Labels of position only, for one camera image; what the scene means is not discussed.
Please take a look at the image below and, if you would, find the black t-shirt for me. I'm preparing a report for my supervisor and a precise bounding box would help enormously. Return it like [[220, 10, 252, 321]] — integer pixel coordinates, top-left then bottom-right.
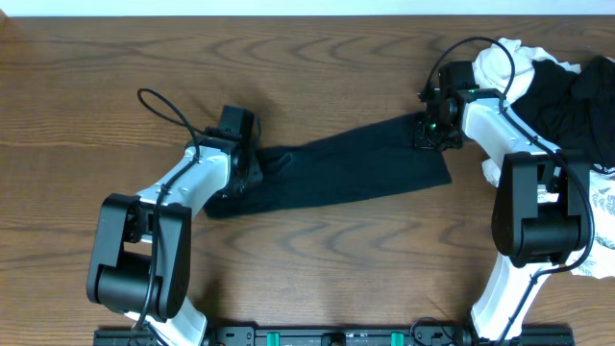
[[204, 112, 452, 218]]

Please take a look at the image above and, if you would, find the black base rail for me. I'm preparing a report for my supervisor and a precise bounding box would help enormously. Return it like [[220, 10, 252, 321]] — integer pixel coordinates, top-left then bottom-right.
[[92, 324, 576, 346]]

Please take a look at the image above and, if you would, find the black garment in pile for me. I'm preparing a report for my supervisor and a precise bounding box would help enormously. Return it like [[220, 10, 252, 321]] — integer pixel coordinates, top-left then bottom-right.
[[512, 56, 614, 174]]

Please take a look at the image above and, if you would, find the white fern-print cloth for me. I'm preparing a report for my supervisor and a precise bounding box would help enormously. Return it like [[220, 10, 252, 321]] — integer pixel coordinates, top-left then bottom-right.
[[481, 159, 614, 279]]

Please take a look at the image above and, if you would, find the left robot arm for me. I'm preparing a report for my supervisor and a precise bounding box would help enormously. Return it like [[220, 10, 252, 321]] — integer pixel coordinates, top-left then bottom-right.
[[86, 106, 262, 345]]

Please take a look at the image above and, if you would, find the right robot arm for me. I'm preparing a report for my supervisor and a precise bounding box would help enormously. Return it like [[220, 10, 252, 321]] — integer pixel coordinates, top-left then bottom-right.
[[414, 61, 595, 345]]

